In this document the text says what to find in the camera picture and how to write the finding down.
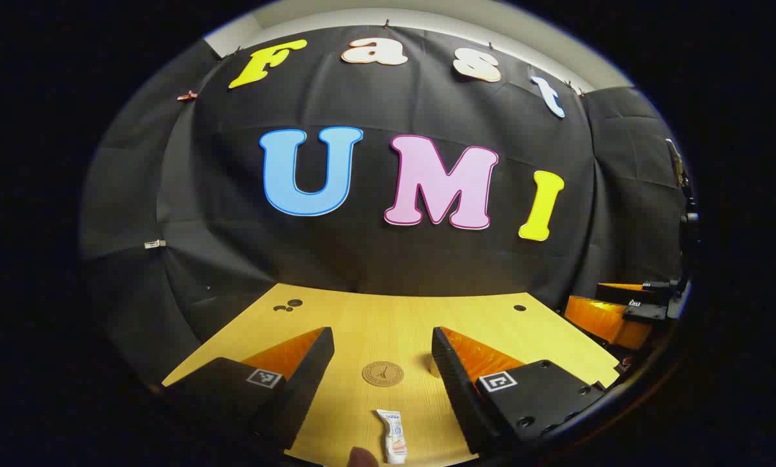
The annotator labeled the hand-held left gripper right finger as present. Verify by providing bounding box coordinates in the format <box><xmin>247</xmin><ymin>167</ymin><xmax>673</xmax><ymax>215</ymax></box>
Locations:
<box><xmin>431</xmin><ymin>326</ymin><xmax>606</xmax><ymax>457</ymax></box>

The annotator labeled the wooden desktop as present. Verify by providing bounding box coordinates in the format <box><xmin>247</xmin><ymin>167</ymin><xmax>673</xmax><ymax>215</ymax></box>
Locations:
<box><xmin>161</xmin><ymin>283</ymin><xmax>622</xmax><ymax>467</ymax></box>

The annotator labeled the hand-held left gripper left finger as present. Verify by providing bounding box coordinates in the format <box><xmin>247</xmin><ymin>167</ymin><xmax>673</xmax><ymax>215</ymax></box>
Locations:
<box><xmin>161</xmin><ymin>326</ymin><xmax>335</xmax><ymax>456</ymax></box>

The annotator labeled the white toothpaste tube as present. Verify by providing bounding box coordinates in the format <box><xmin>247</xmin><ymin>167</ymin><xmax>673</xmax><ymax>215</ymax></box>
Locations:
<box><xmin>375</xmin><ymin>409</ymin><xmax>408</xmax><ymax>465</ymax></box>

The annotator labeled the black backdrop cloth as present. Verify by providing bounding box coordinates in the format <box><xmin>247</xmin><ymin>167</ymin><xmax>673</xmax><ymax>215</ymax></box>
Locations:
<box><xmin>80</xmin><ymin>26</ymin><xmax>693</xmax><ymax>383</ymax></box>

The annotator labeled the round cork coaster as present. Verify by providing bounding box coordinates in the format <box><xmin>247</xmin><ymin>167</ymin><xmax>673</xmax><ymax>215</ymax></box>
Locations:
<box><xmin>362</xmin><ymin>361</ymin><xmax>405</xmax><ymax>388</ymax></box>

